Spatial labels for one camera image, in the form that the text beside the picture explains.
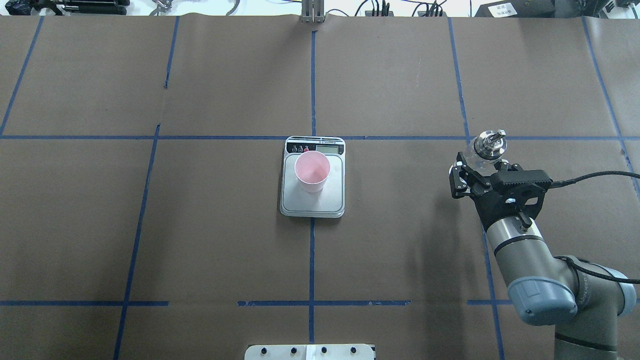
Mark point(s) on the aluminium frame post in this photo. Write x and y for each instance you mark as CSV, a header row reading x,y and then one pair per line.
x,y
313,11

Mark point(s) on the silver digital kitchen scale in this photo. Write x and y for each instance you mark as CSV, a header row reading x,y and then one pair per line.
x,y
314,199

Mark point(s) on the clear glass sauce bottle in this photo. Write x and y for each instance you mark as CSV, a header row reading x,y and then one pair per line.
x,y
488,148

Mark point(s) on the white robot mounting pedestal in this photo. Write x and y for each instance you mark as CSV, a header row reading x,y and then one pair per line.
x,y
331,351

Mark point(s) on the pink paper cup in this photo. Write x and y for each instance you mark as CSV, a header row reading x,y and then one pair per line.
x,y
312,169

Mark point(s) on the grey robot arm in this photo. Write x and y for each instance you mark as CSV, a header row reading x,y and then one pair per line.
x,y
583,300

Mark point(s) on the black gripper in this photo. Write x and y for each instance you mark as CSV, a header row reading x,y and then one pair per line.
x,y
481,191

